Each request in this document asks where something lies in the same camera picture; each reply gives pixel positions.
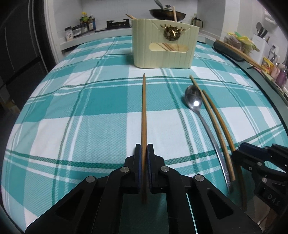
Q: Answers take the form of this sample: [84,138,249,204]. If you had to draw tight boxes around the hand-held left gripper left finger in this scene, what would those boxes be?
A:
[25,144,143,234]

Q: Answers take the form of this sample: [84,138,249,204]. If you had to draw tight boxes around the cream utensil holder box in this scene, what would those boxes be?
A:
[131,18,200,69]

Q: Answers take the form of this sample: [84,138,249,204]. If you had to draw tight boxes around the yellow printed mug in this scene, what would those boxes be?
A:
[262,57,274,73]

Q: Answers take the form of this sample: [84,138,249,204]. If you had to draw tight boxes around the row of spice jars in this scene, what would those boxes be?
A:
[64,24,82,41]

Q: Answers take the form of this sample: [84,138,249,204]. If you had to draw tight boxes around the pink cup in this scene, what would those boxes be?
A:
[271,64,281,80]

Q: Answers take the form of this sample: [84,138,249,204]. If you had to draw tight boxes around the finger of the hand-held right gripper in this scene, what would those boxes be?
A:
[232,149,269,173]
[239,142,288,161]

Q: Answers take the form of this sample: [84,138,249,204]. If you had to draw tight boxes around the teal checked tablecloth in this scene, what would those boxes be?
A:
[0,35,284,234]

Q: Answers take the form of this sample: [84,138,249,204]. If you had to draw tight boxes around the yellow-capped oil bottle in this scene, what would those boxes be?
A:
[80,12,89,32]

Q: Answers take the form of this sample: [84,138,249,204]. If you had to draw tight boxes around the black tray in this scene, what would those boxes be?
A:
[213,41,245,62]

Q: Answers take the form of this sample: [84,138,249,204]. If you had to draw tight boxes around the black-handled knives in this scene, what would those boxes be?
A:
[256,22,269,38]

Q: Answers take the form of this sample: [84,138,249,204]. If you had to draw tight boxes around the black gas cooktop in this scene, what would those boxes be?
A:
[94,19,133,33]

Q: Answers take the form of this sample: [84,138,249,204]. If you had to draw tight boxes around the black wok with lid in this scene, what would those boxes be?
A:
[149,5,187,22]

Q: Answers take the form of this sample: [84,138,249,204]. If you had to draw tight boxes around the purple cup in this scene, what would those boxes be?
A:
[275,66,288,87]

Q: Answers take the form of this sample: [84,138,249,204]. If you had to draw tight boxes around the wire basket with vegetables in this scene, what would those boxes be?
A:
[223,31,260,54]

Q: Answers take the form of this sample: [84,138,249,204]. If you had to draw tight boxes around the wooden cutting board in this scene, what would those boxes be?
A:
[215,39,272,73]

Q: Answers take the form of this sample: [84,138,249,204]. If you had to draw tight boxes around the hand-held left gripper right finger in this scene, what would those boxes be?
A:
[147,145,263,234]

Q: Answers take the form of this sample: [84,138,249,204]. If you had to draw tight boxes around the glass french press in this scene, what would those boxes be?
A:
[192,14,203,29]

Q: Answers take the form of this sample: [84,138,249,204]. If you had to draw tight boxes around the dark refrigerator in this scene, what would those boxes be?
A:
[0,0,49,96]

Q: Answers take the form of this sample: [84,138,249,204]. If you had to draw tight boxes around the white knife block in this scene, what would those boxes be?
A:
[252,33,271,55]

